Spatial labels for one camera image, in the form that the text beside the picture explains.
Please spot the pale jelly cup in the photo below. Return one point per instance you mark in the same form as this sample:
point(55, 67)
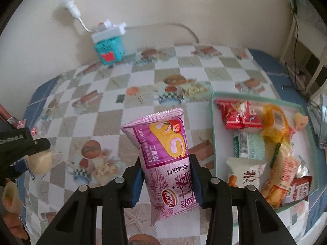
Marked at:
point(40, 162)

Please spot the white packet with orange print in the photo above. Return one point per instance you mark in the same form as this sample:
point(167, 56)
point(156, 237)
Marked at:
point(245, 176)

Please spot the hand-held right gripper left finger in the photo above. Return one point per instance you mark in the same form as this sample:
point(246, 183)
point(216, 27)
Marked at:
point(136, 191)

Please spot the silver candy wrapper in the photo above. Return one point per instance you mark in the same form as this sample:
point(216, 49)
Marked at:
point(12, 120)

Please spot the yellow snack packet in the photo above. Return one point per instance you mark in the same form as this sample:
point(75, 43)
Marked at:
point(278, 130)

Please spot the teal box with red crab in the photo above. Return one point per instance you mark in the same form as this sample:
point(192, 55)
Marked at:
point(107, 51)

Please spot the red milk biscuit packet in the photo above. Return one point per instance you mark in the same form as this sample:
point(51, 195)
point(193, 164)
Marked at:
point(299, 188)

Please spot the white adapter with red button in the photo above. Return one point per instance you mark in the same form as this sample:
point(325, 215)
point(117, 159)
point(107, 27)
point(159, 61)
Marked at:
point(104, 25)

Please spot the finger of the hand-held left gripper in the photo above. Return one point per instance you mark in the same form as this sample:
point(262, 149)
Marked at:
point(40, 144)
point(24, 172)

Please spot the person's left hand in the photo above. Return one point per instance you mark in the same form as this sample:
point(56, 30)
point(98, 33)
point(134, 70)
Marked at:
point(15, 227)

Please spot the small pink candy packet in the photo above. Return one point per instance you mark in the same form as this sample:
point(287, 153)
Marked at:
point(23, 123)

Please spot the orange swiss roll packet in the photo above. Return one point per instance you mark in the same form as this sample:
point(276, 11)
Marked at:
point(278, 181)

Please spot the green and white snack packet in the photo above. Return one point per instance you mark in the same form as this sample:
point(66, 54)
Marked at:
point(250, 145)

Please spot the red snack packet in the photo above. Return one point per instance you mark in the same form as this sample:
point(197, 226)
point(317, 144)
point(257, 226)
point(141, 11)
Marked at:
point(231, 114)
point(251, 118)

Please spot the pink swiss roll packet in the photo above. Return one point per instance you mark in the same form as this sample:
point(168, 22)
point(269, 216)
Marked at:
point(163, 143)

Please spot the teal tray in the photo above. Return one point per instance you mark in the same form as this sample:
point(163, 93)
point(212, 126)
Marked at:
point(224, 145)

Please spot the shiny metal object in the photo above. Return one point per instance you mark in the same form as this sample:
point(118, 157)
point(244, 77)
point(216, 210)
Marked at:
point(319, 122)

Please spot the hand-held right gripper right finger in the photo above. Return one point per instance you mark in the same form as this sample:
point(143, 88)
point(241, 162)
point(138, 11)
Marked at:
point(196, 183)

